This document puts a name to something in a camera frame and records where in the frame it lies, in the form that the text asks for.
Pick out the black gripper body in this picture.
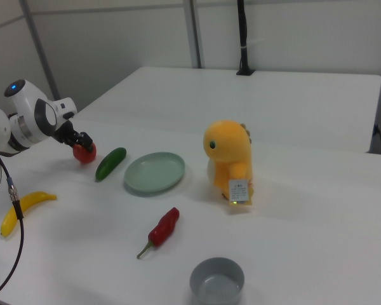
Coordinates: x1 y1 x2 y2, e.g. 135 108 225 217
52 119 83 146

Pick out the red apple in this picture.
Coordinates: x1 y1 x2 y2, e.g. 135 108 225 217
72 142 97 165

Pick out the small grey bowl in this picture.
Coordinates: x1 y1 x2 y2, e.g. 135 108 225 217
189 257 245 304

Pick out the green cucumber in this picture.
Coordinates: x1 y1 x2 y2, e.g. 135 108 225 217
95 147 127 182

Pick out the yellow banana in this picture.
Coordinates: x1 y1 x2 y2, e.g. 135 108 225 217
0 191 58 238

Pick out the pale green plate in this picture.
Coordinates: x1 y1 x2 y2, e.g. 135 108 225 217
123 152 186 195

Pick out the red chili pepper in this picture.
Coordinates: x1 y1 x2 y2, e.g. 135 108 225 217
137 207 180 260

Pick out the orange dinosaur plush toy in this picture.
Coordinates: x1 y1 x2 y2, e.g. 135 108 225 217
203 119 257 207

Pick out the white paper hang tag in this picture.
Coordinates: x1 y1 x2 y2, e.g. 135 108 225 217
227 179 252 207

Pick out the black pole with clamp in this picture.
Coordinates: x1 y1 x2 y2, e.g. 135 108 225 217
236 0 255 76

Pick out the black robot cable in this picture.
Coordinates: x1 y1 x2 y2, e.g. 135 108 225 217
0 139 25 301

